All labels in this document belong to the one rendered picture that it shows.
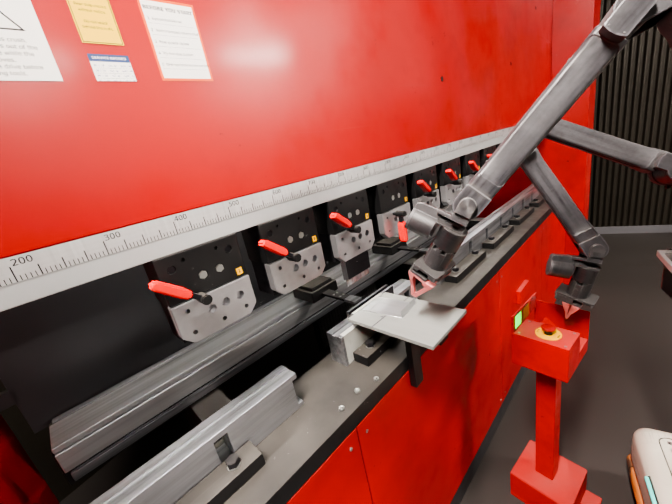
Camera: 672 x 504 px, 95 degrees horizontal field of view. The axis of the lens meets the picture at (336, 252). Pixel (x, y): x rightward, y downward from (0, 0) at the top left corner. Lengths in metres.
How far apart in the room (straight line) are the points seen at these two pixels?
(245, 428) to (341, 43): 0.90
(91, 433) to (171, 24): 0.83
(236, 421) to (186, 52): 0.69
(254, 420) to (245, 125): 0.61
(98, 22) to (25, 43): 0.09
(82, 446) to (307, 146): 0.82
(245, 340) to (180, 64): 0.72
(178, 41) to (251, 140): 0.18
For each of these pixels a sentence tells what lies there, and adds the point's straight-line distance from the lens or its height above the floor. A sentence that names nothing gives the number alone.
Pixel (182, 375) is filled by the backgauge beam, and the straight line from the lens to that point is 0.96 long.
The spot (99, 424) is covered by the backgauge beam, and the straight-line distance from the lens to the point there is 0.95.
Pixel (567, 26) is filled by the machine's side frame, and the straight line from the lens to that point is 2.84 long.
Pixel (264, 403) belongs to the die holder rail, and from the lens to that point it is 0.78.
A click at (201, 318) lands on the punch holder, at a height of 1.21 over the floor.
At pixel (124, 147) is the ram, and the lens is 0.58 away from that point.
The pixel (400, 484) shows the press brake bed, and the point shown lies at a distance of 1.15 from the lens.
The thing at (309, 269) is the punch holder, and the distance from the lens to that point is 0.73.
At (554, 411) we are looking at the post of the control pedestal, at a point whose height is 0.46.
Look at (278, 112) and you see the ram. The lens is 0.71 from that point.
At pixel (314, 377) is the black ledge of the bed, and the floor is 0.87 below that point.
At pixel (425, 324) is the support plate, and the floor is 1.00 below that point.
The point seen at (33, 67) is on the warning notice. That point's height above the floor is 1.62.
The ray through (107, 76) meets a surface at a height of 1.61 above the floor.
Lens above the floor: 1.45
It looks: 17 degrees down
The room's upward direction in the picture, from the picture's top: 11 degrees counter-clockwise
